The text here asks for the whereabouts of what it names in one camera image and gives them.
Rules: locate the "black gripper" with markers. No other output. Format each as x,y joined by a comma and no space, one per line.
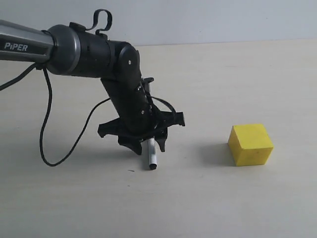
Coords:
140,115

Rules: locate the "black and white marker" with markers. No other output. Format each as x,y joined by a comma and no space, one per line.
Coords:
151,142

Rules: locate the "yellow foam cube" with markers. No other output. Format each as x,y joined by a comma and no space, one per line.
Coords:
250,144

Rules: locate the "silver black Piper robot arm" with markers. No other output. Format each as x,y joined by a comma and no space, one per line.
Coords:
72,51

